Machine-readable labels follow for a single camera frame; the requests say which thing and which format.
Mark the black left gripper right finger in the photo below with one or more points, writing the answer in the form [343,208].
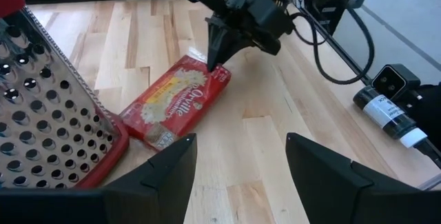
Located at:
[330,189]

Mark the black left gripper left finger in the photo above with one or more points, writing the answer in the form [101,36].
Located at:
[162,189]

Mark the red popcorn packet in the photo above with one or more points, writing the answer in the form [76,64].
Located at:
[172,103]

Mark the black food colouring bottle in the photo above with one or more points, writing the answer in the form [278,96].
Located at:
[386,112]

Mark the black camera stand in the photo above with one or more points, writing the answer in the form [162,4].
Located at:
[430,113]

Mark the black stereo camera box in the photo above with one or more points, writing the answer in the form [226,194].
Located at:
[396,81]

